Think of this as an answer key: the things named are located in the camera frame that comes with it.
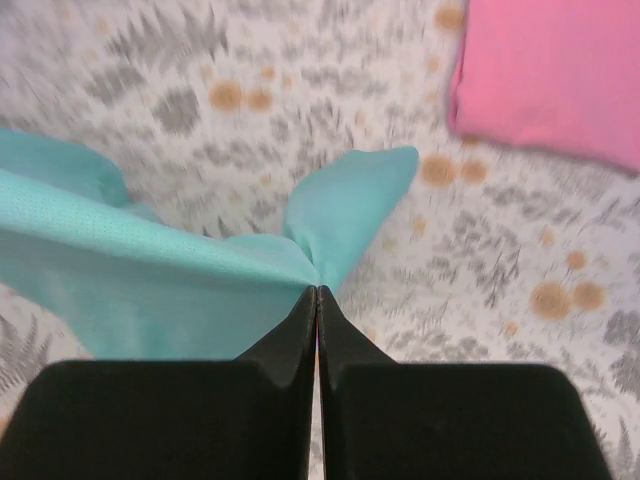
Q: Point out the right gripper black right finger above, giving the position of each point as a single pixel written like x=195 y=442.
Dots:
x=382 y=419

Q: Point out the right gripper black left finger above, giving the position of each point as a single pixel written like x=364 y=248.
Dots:
x=247 y=418

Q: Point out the teal t-shirt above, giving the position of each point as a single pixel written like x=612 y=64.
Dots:
x=131 y=287

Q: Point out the floral patterned table mat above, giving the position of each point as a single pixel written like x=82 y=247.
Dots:
x=214 y=110

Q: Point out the folded pink t-shirt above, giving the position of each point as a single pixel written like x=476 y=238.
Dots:
x=561 y=76

